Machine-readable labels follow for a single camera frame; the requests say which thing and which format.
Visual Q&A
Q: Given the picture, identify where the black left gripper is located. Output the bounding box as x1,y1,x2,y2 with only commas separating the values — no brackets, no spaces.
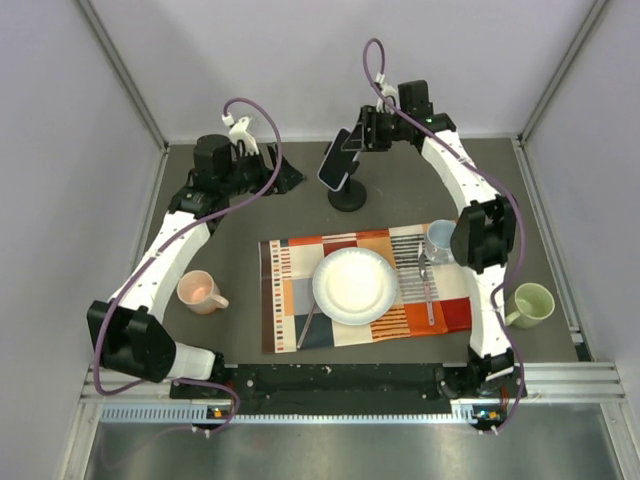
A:
219,142,305,198

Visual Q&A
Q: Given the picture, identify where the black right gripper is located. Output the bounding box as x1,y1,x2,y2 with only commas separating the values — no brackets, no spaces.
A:
343,107,410,154

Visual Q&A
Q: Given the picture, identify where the phone with lilac case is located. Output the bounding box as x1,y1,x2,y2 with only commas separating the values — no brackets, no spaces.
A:
317,128,361,192

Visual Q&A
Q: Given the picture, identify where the black phone stand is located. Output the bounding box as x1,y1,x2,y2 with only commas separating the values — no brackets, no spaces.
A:
327,159,367,212

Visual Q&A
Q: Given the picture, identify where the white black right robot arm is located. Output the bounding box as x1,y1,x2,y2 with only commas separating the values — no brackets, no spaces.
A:
342,75,516,396

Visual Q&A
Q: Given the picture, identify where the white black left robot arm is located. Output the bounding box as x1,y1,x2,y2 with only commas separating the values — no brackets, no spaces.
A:
87,134,305,397

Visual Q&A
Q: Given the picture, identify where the white ceramic plate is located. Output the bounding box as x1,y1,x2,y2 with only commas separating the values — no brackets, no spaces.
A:
312,247,399,326

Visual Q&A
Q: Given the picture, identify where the blue grey mug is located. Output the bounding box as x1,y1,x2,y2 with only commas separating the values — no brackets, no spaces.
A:
424,220,456,265

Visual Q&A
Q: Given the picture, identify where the pink ceramic mug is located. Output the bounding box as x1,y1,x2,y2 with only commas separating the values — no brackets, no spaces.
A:
176,270,229,315

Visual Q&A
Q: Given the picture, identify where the colourful patterned placemat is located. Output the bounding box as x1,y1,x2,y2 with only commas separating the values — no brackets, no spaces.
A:
258,224,472,354

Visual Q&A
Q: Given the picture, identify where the green mug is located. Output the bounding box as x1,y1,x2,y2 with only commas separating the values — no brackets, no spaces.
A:
504,283,556,329

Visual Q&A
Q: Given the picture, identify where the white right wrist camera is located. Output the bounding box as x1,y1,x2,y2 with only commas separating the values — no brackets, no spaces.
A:
374,72,399,113

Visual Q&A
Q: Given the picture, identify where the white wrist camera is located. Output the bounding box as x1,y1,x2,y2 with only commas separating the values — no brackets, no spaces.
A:
221,113,259,156
374,72,399,113

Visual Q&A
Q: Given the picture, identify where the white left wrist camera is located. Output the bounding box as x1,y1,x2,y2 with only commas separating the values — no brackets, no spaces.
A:
221,113,259,156

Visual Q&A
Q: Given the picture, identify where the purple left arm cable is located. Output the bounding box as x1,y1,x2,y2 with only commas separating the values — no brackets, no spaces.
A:
91,97,283,435

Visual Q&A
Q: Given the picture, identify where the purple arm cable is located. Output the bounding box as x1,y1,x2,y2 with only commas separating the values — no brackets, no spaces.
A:
362,38,527,435
91,97,283,435

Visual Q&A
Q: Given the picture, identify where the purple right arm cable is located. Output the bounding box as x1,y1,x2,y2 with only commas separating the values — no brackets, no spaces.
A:
362,38,527,435

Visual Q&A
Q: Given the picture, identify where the pink handled knife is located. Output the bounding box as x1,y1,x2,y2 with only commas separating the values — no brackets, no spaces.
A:
296,301,317,350

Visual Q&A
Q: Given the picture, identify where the pink handled fork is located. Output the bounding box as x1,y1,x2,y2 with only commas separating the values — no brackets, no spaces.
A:
418,241,436,326

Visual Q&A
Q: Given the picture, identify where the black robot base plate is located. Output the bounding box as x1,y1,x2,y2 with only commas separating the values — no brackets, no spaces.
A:
169,362,530,404

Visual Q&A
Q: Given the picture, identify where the grey slotted cable duct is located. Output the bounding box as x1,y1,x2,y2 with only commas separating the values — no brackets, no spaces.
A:
99,399,506,426

